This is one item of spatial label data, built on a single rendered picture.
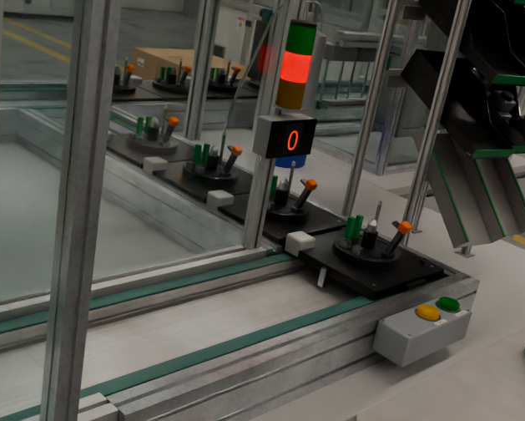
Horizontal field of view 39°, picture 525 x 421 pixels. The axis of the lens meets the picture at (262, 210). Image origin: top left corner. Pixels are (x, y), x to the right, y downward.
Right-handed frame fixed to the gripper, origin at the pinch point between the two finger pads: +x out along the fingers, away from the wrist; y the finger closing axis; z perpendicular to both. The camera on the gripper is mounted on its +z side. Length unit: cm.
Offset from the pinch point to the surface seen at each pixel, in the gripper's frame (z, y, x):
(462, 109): 3.4, 10.1, 10.9
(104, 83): 14, 123, -27
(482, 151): -4.2, 21.1, -1.6
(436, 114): 3.4, 24.3, 7.9
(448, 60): 14.8, 23.7, 5.4
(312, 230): -21, 47, 24
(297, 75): 13, 64, 9
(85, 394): -26, 117, -5
